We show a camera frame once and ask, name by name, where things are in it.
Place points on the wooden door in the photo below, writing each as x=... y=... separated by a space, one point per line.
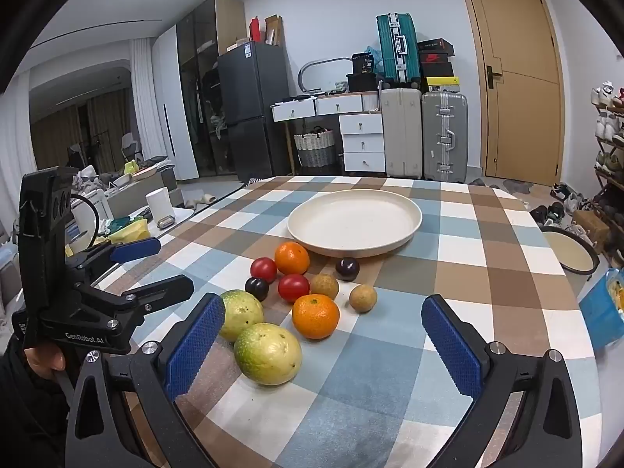
x=521 y=83

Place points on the white drawer desk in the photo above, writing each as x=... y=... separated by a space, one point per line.
x=360 y=141

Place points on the teal suitcase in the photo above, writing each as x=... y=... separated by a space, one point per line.
x=397 y=48

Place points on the black storage basket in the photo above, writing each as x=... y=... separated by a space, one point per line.
x=361 y=83

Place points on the white cylinder appliance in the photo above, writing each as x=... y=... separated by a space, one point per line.
x=160 y=204

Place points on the beige suitcase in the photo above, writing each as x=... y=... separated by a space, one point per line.
x=402 y=134

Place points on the white cabinet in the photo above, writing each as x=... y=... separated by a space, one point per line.
x=168 y=107

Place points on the white office chair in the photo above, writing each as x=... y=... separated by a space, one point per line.
x=131 y=146

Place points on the woven laundry basket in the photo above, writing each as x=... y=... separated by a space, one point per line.
x=316 y=148

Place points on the orange mandarin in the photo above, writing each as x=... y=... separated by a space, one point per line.
x=316 y=317
x=292 y=258

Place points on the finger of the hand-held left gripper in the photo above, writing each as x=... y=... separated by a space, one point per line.
x=134 y=249
x=161 y=290

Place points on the shoe rack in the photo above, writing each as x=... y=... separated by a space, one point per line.
x=609 y=165

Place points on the green-yellow guava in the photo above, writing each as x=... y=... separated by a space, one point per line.
x=267 y=353
x=243 y=312

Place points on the yellow and black shoe box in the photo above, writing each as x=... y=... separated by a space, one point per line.
x=441 y=85

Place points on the brown longan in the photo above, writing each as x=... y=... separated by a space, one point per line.
x=363 y=298
x=324 y=286

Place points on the blue plastic bag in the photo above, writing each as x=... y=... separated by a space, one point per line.
x=597 y=312

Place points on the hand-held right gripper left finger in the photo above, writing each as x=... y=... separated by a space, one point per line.
x=195 y=341

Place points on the open cardboard box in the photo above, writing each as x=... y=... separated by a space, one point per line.
x=273 y=31

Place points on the black printed bag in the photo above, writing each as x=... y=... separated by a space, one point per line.
x=363 y=64

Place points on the yellow cloth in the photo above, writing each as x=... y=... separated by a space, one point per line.
x=131 y=231

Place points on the red and black shoe box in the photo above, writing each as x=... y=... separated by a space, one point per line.
x=435 y=64

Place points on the red tomato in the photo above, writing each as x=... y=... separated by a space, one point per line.
x=293 y=287
x=263 y=269

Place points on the person's left hand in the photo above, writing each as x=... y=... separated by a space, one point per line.
x=44 y=358

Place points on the cream round plate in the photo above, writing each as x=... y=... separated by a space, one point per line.
x=354 y=222

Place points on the silver suitcase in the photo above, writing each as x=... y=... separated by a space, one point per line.
x=444 y=136

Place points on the checked tablecloth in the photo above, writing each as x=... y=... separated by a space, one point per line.
x=463 y=278

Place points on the beige slippers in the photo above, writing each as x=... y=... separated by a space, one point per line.
x=197 y=200

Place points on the silver oval hoop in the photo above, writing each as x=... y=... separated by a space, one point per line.
x=303 y=70

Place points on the glass door wardrobe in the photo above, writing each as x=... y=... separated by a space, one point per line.
x=200 y=83

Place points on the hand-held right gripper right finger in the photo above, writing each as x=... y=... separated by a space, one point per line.
x=453 y=346

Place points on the small cardboard box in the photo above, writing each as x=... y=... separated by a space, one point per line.
x=590 y=226

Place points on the round stool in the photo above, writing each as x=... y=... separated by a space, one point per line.
x=568 y=253

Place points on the dark grey fridge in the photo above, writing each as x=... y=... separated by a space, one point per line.
x=253 y=107

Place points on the dark purple plum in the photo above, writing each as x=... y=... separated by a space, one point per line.
x=347 y=268
x=257 y=288

